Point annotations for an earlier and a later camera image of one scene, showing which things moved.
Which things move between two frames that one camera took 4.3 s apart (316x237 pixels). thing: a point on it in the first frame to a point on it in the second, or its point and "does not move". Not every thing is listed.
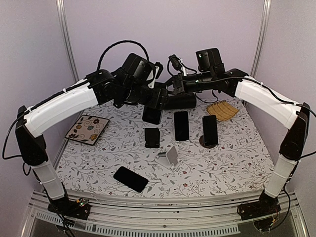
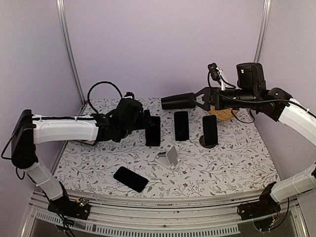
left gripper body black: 157,101 to 141,124
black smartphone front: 131,178 does not move
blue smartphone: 210,130 does not move
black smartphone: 181,119 does not move
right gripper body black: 179,78 to 216,91
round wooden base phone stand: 202,142 does not move
